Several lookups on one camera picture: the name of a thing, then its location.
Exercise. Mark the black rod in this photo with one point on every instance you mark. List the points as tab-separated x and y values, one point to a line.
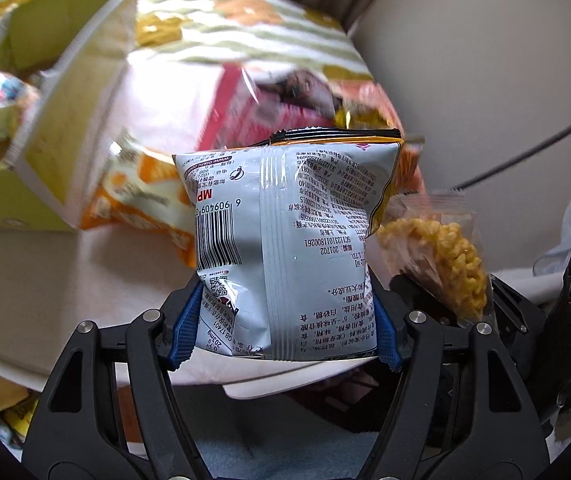
530	155

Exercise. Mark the silver snack packet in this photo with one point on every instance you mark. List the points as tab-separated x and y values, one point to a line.
285	240

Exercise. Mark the cardboard box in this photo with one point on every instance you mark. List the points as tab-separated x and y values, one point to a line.
65	150

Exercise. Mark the pale colourful snack packet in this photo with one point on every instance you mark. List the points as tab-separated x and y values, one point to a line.
5	100

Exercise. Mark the white bed sheet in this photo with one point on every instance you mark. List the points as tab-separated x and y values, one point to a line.
165	100

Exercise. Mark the floral striped blanket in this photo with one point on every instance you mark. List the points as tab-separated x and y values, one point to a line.
245	20

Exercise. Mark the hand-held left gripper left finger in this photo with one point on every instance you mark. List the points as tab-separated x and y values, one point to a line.
185	327

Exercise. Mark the orange white snack packet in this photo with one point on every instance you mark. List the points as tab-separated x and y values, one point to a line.
135	195

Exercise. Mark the clear packet of yellow snack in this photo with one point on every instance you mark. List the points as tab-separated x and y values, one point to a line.
440	250

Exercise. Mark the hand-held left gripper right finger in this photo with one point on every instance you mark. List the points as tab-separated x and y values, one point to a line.
386	335

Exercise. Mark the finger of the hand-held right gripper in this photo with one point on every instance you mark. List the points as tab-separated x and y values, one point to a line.
415	292
515	315

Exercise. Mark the pink striped snack packet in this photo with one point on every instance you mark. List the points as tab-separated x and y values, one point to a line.
235	115

